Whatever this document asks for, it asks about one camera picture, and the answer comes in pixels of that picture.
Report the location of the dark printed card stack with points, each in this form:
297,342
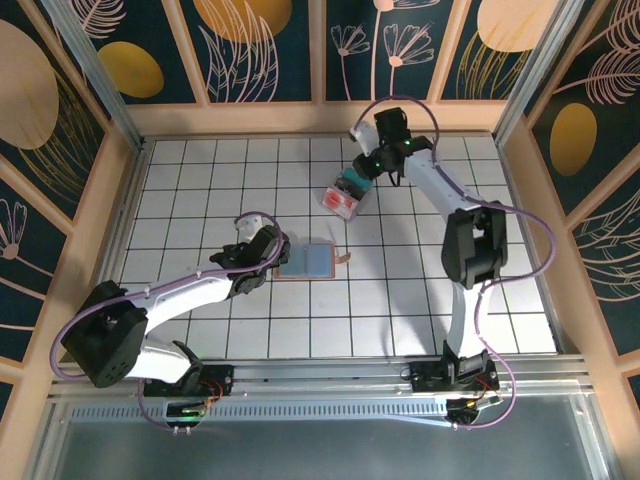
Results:
350,189

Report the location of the grey metal base plate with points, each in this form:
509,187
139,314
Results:
320,450

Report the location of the pink leather card holder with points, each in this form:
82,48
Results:
305,262

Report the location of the aluminium frame post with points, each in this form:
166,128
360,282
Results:
100,75
536,67

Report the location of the white card red circles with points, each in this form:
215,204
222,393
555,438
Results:
340,201

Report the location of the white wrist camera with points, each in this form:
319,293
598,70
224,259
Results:
248,230
362,137

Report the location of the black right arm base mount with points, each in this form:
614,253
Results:
425,375

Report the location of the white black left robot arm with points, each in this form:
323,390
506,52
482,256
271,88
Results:
190,300

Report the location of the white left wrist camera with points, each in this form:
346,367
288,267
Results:
248,230

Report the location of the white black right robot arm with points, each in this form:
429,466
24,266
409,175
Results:
435,180

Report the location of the dark floral wall panel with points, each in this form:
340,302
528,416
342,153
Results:
240,60
600,100
360,75
20,280
475,60
160,50
40,75
610,260

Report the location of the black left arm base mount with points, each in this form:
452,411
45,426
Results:
220,375

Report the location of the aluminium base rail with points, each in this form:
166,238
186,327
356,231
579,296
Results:
320,372

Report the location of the teal card stack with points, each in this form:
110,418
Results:
350,176

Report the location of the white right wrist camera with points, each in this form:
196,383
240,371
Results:
362,137

